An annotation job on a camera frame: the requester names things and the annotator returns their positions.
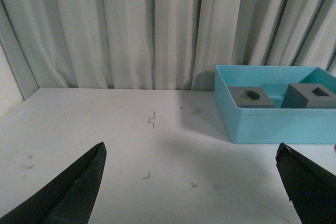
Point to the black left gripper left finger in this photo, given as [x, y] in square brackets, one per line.
[69, 197]

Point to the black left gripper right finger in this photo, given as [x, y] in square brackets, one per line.
[309, 187]

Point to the gray cube with square hole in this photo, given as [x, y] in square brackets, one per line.
[308, 96]

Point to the gray cube with round hole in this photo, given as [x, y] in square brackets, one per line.
[251, 97]

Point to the light blue plastic box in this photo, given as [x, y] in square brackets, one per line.
[273, 125]

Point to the white pleated curtain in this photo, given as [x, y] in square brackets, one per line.
[159, 44]

